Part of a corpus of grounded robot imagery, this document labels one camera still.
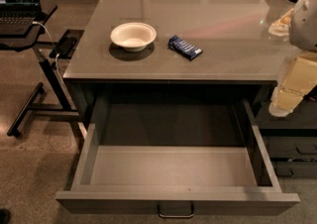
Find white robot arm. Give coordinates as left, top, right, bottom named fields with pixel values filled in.
left=268, top=0, right=317, bottom=117

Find snack bag on counter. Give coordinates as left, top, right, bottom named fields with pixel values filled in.
left=268, top=9, right=293, bottom=37

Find metal drawer handle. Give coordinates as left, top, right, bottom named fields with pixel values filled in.
left=157, top=204, right=195, bottom=219

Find white charging cable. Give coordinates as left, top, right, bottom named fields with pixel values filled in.
left=31, top=20, right=64, bottom=85

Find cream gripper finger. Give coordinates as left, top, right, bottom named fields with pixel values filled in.
left=268, top=87, right=303, bottom=117
left=281, top=53, right=317, bottom=95

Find blue rxbar blueberry bar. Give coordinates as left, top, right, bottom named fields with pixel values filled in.
left=167, top=35, right=203, bottom=60

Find black laptop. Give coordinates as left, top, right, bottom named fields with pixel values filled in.
left=0, top=0, right=42, bottom=38

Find black shoe tip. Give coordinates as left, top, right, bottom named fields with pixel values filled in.
left=0, top=209, right=10, bottom=224

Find black phone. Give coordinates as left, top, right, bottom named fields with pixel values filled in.
left=55, top=37, right=77, bottom=56

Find open grey top drawer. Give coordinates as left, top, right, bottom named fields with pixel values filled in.
left=56, top=87, right=300, bottom=216

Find black laptop stand table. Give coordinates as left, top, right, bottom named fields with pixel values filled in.
left=0, top=2, right=85, bottom=138

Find dark lower cabinet drawers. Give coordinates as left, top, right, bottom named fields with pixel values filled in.
left=256, top=100, right=317, bottom=178

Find white bowl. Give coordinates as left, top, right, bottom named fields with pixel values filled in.
left=110, top=23, right=157, bottom=52

